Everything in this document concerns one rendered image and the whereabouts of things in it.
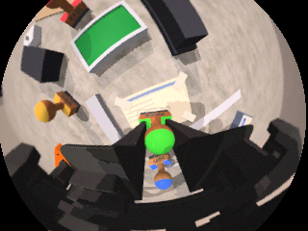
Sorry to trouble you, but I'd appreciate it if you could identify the cream paper card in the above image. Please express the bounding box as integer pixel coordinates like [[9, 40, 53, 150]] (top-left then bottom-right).
[[115, 72, 196, 128]]

